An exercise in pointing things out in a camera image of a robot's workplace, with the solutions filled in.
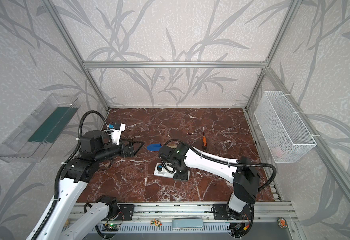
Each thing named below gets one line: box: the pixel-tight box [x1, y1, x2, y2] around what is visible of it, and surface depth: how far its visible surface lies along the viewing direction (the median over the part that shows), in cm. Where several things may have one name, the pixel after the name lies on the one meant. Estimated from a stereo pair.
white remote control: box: [153, 162, 176, 179], surface depth 68 cm
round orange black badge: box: [276, 216, 288, 229], surface depth 72 cm
